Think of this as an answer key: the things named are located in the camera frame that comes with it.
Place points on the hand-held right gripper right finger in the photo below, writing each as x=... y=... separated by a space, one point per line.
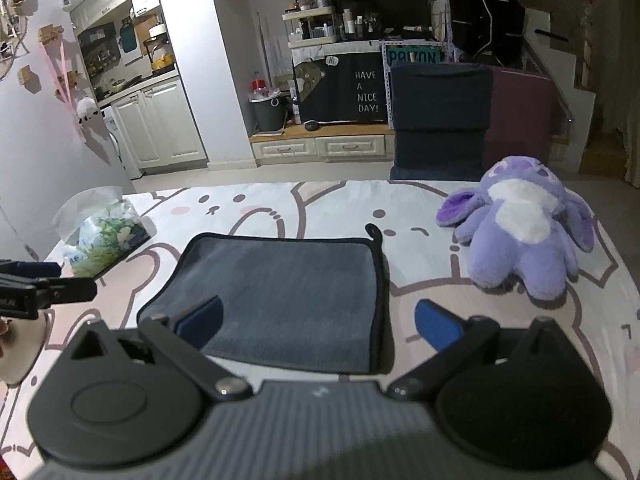
x=435 y=327

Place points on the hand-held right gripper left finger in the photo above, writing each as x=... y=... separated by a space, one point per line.
x=200 y=322

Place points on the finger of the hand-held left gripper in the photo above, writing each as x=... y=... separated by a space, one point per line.
x=30 y=268
x=45 y=292

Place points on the grey towel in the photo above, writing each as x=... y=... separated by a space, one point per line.
x=290 y=290

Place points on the floral tissue pack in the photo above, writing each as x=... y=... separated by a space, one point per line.
x=105 y=235

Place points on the purple plush toy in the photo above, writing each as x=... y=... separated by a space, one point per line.
x=520 y=240

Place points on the white washing machine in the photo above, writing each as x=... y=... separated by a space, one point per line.
x=120 y=145

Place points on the small white plush toy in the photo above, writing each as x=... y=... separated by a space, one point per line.
x=87 y=109

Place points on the white kitchen cabinet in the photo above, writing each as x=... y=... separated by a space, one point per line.
x=165 y=120

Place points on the white drawer cabinet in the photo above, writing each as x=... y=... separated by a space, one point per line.
x=320 y=146

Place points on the dark blue folding chair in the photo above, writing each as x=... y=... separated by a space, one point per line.
x=440 y=110

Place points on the grey trash bin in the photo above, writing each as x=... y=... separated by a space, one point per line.
x=269 y=115

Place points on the small black object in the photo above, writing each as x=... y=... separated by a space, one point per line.
x=312 y=125

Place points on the maroon cushion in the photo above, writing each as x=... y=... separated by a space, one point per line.
x=520 y=110

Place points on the red lid jar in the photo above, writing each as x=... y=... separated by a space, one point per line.
x=259 y=87

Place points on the black printed cloth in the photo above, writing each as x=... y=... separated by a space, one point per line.
x=350 y=95

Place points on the staircase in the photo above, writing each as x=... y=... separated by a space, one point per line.
x=590 y=110

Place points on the green sign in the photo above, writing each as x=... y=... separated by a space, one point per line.
x=415 y=56

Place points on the white shelf rack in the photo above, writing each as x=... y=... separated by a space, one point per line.
x=310 y=30

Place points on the black hanging garment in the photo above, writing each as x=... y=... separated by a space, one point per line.
x=485 y=10

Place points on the black wall rack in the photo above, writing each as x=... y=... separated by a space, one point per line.
x=100 y=52

